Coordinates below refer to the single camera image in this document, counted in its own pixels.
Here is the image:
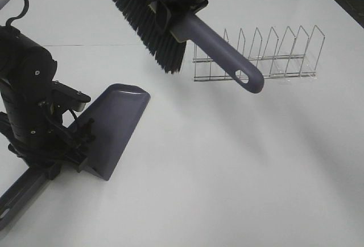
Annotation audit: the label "purple hand brush black bristles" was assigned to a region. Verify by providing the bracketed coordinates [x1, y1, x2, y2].
[112, 0, 264, 93]

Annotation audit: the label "chrome wire dish rack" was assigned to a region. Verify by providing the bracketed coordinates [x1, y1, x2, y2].
[192, 25, 326, 82]

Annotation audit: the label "purple plastic dustpan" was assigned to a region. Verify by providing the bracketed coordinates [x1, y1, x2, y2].
[1, 84, 150, 229]

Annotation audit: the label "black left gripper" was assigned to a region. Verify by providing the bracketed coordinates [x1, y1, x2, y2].
[28, 101, 96, 180]

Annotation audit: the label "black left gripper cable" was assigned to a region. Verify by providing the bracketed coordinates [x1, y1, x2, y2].
[0, 0, 31, 28]

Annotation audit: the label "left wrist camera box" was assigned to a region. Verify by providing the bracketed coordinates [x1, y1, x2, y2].
[52, 81, 91, 112]

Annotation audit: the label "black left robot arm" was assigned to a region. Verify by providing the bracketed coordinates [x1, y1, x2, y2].
[1, 26, 91, 172]

